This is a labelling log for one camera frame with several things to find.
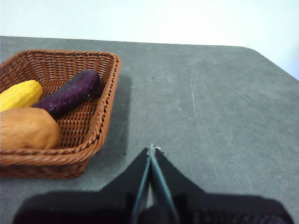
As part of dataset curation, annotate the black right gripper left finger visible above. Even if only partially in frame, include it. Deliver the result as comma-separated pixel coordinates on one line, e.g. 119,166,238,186
14,147,151,224

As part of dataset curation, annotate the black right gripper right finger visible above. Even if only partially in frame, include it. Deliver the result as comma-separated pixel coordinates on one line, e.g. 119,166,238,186
153,148,295,224

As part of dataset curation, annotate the brown woven wicker basket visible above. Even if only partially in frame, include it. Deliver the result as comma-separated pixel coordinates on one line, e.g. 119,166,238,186
0,49,122,179

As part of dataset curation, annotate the brown potato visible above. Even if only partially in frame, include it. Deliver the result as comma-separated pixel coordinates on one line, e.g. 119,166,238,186
0,107,62,150

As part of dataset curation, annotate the purple eggplant with green stem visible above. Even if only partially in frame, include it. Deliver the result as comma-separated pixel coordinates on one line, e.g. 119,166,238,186
31,69,100,120

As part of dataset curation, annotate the yellow corn cob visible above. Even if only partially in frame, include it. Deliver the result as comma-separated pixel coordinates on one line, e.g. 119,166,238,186
0,80,44,112

